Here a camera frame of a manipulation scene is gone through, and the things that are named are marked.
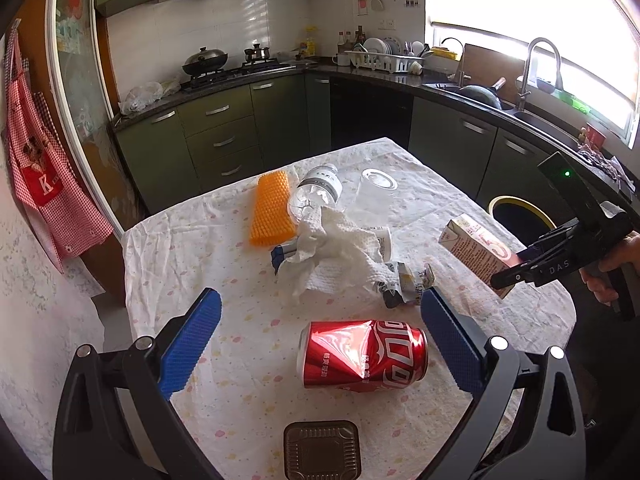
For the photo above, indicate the person's right hand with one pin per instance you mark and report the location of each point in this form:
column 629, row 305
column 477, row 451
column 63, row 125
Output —
column 602, row 285

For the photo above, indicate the clear plastic cup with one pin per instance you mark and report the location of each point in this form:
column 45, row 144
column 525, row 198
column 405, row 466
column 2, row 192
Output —
column 375, row 195

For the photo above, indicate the red checked apron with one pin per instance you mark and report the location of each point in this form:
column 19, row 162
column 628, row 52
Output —
column 40, row 170

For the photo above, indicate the white mug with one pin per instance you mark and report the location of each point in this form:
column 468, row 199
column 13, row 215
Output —
column 341, row 59

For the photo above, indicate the clear plastic bottle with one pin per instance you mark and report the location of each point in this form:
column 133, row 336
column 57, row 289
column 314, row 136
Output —
column 312, row 195

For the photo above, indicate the glass sliding door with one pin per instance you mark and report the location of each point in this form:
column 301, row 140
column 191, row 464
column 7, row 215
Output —
column 80, row 60

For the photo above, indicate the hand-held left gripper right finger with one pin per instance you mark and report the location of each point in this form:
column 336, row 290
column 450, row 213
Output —
column 450, row 345

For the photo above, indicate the small dark faucet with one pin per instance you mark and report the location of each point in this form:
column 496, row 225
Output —
column 459, row 60

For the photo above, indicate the small beige carton box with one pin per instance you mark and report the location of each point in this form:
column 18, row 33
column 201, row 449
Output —
column 475, row 245

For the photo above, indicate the white plastic bag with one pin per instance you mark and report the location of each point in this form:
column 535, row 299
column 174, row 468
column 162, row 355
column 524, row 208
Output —
column 145, row 94

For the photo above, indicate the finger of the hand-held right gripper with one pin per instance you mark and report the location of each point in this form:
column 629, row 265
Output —
column 550, row 245
column 510, row 277

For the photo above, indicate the white floral tablecloth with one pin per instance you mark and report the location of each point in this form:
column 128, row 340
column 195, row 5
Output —
column 240, row 280

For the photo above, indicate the crushed red soda can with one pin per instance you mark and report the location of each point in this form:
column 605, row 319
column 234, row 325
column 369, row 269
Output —
column 365, row 355

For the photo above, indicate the brown plastic tray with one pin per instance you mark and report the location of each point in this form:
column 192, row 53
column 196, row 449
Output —
column 322, row 452

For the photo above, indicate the yellow rimmed trash bin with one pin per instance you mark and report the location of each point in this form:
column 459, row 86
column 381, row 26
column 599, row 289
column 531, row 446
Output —
column 517, row 201

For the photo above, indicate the tall steel faucet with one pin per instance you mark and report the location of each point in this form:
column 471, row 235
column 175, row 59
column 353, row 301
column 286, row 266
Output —
column 525, row 75

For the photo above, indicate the small white plastic bottle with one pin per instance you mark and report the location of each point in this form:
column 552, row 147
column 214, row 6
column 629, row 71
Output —
column 384, row 242

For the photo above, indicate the stack of white plates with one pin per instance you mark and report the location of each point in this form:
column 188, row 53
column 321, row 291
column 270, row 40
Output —
column 382, row 45

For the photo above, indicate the small metal pot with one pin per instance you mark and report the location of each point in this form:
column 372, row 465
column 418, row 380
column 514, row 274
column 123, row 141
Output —
column 256, row 54

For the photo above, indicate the group of dark condiment bottles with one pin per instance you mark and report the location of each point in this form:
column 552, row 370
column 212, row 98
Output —
column 350, row 40

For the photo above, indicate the black gas stove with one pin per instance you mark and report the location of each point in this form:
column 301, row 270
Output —
column 235, row 72

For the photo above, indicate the dark frying pan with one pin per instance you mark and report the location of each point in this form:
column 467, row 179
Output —
column 480, row 96

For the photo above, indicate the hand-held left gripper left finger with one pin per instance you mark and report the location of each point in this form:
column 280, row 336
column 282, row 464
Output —
column 192, row 340

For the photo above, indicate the black wok with lid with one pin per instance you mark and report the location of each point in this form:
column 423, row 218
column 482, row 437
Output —
column 205, row 59

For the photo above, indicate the small red box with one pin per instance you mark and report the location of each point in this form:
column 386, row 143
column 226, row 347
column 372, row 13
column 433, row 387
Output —
column 595, row 135

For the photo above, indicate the crumpled silver wrapper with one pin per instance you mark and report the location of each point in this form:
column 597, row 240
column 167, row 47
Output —
column 407, row 285

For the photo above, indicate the crumpled white paper towel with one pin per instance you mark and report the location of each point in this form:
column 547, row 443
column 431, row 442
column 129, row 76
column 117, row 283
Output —
column 340, row 250

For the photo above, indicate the yellow oil bottle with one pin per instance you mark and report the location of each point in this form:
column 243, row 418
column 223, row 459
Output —
column 310, row 42

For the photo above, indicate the green lower kitchen cabinets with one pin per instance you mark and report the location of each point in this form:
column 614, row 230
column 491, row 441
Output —
column 220, row 135

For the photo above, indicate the brown cutting board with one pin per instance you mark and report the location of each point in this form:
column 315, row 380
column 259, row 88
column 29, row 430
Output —
column 495, row 62

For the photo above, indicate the white dish rack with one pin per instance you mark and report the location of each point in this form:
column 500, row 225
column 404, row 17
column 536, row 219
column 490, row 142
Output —
column 385, row 61

